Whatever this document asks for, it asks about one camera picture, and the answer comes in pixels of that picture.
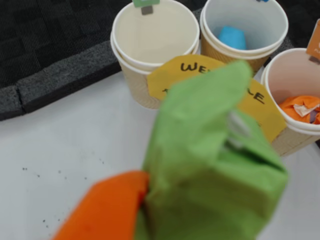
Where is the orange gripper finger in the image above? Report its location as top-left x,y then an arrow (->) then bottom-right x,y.
51,170 -> 151,240

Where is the green paper rubbish wad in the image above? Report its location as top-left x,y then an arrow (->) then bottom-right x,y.
134,59 -> 290,240

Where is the blue paper rubbish wad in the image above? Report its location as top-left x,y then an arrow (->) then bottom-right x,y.
217,25 -> 247,50

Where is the orange paper rubbish wad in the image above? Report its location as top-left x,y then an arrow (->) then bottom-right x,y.
278,95 -> 320,125

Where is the grey foam border strip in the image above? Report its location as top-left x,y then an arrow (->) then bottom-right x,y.
0,39 -> 123,122

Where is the beige ribbed paper cup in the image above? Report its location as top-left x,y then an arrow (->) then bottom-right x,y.
199,0 -> 290,76
260,47 -> 320,157
110,0 -> 201,110

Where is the yellow handwritten welcome sign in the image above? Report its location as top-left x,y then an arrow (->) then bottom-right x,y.
146,54 -> 288,144

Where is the green recycling bin label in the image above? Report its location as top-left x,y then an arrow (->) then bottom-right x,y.
131,0 -> 161,15

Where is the orange recycling bin label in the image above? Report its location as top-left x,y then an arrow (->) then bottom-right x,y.
306,18 -> 320,66

